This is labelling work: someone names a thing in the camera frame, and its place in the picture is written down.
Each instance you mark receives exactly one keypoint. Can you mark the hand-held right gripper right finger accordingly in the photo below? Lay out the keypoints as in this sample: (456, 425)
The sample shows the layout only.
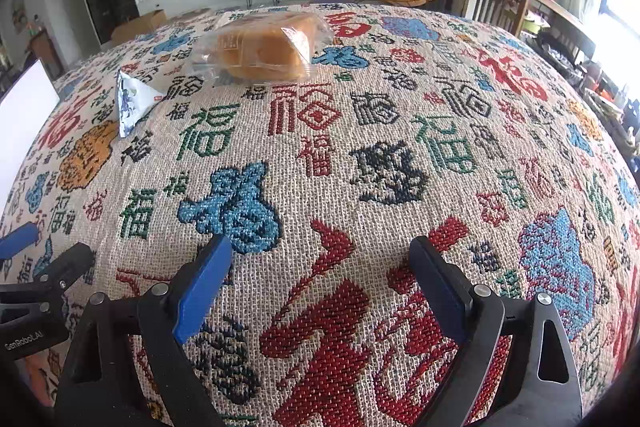
(440, 289)

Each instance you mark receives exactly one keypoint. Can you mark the cardboard box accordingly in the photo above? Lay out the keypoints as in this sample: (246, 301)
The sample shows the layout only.
(137, 27)

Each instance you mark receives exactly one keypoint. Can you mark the silver triangular snack packet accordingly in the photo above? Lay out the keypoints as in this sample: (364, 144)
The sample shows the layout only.
(132, 99)

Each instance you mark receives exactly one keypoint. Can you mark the wooden cabinet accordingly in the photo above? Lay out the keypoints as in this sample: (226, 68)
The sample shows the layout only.
(45, 49)

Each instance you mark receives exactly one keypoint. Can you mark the window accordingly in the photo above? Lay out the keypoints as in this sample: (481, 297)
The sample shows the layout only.
(620, 2)

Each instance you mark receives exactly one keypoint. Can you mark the wall picture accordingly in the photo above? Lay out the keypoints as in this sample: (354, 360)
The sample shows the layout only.
(19, 12)

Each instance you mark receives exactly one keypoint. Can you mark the long white box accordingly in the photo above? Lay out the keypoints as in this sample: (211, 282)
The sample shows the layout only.
(22, 117)

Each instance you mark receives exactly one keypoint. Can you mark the black plastic bag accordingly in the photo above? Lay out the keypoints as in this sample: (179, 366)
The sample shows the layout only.
(557, 48)

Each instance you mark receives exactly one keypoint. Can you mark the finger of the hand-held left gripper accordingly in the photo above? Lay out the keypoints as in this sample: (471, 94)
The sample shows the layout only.
(60, 269)
(17, 241)

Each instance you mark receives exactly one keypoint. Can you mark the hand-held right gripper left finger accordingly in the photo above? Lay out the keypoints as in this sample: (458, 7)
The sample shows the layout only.
(202, 287)

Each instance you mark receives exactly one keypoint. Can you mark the green plastic basin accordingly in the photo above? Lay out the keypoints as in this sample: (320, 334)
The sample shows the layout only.
(535, 27)

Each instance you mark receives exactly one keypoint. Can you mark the printed woven tablecloth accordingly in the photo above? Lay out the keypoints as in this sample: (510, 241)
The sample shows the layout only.
(325, 147)

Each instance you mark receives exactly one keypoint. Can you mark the bagged bread loaf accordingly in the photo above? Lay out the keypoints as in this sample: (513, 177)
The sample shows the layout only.
(265, 52)

